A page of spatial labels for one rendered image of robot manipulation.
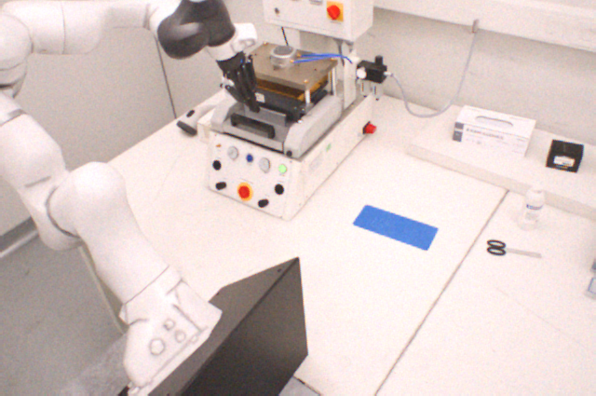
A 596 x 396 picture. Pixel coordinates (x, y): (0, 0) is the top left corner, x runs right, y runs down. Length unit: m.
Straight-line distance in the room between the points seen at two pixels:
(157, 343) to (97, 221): 0.24
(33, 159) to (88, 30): 0.31
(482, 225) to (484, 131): 0.33
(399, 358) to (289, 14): 1.04
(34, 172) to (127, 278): 0.25
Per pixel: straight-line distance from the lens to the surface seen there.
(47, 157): 1.05
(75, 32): 1.17
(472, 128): 1.75
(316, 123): 1.50
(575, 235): 1.62
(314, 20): 1.63
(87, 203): 0.95
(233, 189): 1.62
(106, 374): 1.34
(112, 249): 1.00
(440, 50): 1.94
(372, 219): 1.54
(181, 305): 1.00
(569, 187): 1.70
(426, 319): 1.33
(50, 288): 2.67
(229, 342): 0.91
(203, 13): 1.23
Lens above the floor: 1.83
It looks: 39 degrees down
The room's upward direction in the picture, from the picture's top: 5 degrees counter-clockwise
